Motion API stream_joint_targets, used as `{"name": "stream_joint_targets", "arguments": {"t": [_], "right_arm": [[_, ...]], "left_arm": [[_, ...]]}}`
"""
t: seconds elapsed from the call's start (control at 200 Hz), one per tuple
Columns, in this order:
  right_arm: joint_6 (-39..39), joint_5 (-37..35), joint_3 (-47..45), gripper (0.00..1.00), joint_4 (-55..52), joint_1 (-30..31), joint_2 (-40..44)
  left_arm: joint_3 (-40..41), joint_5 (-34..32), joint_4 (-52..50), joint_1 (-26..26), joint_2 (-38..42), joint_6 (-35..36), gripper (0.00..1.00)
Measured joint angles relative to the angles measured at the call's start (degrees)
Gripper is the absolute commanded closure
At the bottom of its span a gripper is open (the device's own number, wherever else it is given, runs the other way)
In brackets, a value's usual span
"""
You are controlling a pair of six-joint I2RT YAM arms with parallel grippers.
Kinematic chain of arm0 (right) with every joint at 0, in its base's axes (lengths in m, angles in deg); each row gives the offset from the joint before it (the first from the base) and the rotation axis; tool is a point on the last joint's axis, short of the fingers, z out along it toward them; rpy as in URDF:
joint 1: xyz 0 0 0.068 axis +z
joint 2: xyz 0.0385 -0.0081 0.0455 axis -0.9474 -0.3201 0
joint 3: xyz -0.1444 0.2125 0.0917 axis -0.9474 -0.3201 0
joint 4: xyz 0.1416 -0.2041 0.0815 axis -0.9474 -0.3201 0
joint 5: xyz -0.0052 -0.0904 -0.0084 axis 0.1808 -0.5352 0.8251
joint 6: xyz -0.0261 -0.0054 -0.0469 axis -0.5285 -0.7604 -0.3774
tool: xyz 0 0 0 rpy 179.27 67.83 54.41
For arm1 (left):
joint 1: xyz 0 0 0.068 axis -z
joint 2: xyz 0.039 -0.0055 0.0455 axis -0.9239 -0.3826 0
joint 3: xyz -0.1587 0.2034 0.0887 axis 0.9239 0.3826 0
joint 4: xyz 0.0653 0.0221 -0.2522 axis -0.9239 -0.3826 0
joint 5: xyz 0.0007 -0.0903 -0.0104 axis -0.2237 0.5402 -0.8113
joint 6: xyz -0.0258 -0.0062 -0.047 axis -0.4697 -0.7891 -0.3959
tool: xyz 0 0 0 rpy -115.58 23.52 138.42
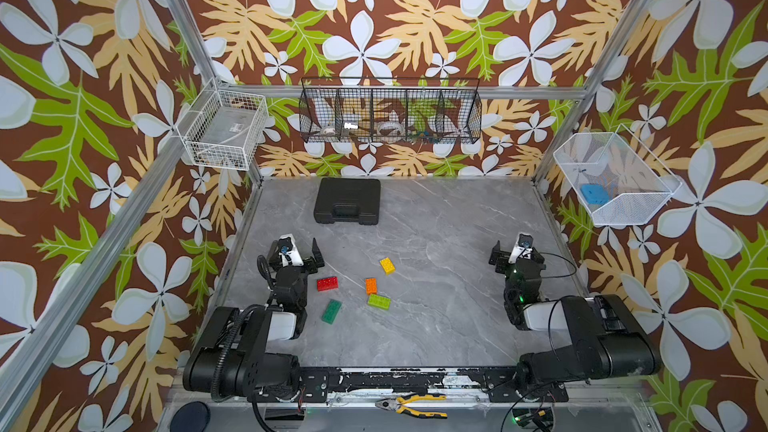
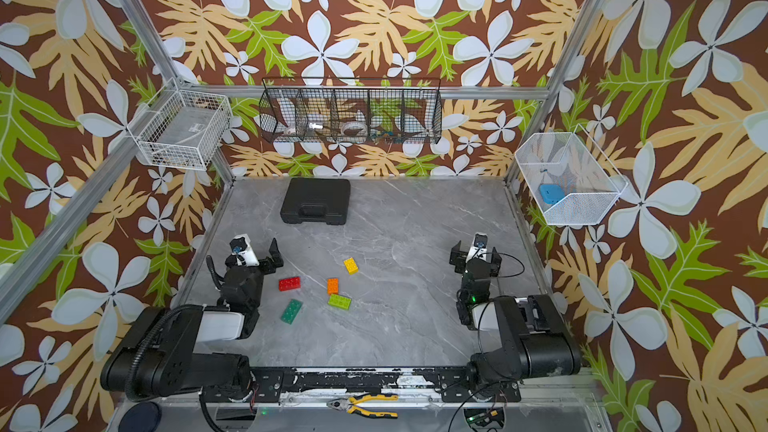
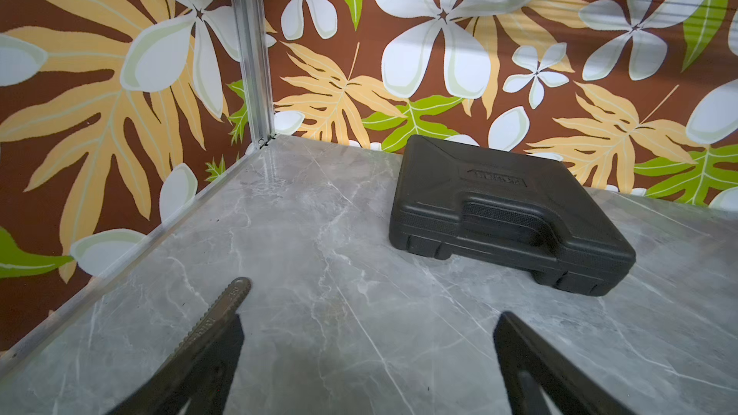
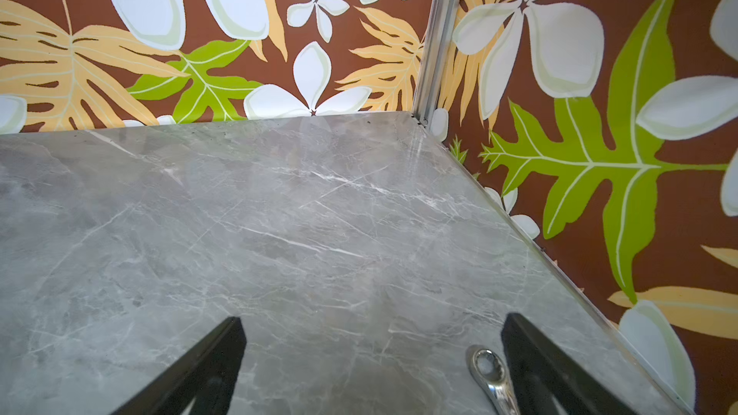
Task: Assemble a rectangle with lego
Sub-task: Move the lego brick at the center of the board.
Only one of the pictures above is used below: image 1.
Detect red lego brick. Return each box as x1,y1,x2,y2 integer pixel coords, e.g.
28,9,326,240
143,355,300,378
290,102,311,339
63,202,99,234
316,276,339,292

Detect dark green lego brick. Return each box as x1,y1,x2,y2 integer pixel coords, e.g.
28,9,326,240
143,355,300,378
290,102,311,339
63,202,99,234
321,300,342,324

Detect orange lego brick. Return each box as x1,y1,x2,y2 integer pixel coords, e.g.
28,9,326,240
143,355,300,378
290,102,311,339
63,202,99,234
365,278,378,295

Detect lime green lego brick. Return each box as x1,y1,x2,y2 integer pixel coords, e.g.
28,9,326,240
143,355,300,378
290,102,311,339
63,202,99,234
367,294,391,310

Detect yellow lego brick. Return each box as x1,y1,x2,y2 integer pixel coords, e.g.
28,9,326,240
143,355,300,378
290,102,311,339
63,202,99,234
379,258,396,275

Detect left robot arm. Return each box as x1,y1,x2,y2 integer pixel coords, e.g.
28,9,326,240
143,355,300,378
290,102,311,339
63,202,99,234
182,234,325,402

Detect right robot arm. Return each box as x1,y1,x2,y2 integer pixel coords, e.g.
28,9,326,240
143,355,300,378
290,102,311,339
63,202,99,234
488,234,662,394

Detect black plastic tool case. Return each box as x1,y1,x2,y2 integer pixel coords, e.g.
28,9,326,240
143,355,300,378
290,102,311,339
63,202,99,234
313,178,381,225

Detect blue object in basket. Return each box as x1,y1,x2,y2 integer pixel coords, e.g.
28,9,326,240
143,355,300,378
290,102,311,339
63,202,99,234
580,184,613,206

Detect white mesh basket right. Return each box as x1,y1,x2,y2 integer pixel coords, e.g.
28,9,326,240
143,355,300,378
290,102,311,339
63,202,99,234
554,126,682,228

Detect black round disc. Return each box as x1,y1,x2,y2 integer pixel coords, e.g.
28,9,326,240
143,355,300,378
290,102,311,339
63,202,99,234
169,401,211,432

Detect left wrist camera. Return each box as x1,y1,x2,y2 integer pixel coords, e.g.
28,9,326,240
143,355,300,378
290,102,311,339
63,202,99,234
276,234,304,267

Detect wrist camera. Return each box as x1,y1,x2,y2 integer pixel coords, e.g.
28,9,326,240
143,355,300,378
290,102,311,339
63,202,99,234
276,234,304,267
508,233,534,264

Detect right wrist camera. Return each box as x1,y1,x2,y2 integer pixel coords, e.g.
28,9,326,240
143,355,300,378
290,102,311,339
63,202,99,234
508,233,534,264

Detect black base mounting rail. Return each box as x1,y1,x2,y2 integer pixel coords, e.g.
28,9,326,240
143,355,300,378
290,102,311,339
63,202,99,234
247,365,569,404

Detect yellow handled pliers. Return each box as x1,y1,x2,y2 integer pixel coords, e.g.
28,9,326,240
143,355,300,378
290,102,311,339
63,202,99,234
375,394,449,420

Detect white wire basket left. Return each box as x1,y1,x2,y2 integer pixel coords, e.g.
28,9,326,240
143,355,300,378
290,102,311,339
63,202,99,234
178,80,270,171

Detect black wire basket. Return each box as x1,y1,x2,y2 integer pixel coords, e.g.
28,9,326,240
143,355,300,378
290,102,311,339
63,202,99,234
298,77,482,144

